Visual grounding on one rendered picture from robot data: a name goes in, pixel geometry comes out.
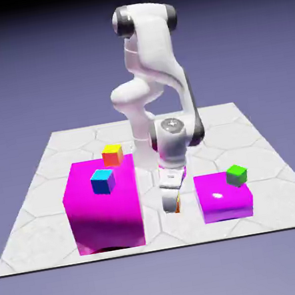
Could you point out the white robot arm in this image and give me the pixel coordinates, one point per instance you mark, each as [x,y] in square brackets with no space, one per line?
[156,54]

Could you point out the small yellow orange cube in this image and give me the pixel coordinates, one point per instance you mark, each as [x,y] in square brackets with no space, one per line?
[112,155]

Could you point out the small blue cube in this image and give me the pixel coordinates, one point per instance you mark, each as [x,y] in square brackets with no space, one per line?
[102,182]

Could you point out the tall large magenta box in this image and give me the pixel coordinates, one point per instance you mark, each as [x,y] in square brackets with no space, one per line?
[104,214]

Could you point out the small green cube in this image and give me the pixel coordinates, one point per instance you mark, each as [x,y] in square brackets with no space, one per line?
[236,175]

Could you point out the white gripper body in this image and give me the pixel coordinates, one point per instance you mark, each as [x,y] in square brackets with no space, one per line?
[169,199]

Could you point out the low large magenta box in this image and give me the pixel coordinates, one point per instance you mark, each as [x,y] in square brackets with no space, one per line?
[224,199]

